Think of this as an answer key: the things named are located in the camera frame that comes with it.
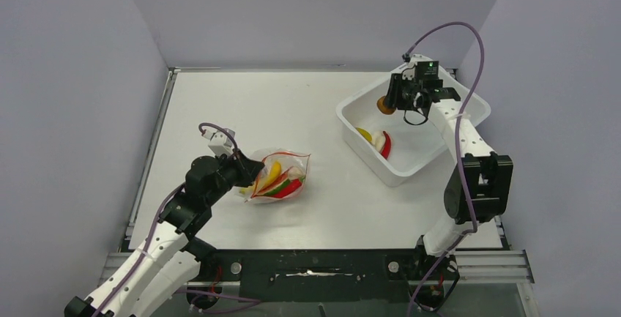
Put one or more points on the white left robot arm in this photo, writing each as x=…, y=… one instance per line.
x=212, y=123

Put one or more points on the yellow star fruit slice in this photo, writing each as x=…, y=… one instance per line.
x=365, y=134

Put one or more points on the white garlic bulb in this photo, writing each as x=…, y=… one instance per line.
x=378, y=141

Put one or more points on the watermelon slice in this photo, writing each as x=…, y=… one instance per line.
x=274, y=190

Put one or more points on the red chili pepper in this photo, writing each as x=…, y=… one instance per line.
x=290, y=188
x=386, y=145

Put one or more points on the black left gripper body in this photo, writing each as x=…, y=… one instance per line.
x=229, y=167

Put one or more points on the yellow banana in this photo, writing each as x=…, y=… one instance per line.
x=269, y=177

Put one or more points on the clear zip top bag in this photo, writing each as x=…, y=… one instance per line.
x=287, y=159

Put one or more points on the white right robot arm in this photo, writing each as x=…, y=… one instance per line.
x=478, y=189

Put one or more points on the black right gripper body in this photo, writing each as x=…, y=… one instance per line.
x=408, y=88

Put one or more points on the beige ginger piece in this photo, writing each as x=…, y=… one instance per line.
x=296, y=173

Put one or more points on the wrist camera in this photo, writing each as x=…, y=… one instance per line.
x=416, y=60
x=219, y=143

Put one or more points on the white plastic tub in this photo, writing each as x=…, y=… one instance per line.
x=415, y=143

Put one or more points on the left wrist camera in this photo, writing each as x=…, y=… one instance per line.
x=219, y=143

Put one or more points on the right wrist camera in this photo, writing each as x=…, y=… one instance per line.
x=416, y=60

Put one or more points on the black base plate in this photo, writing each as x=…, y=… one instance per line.
x=390, y=275

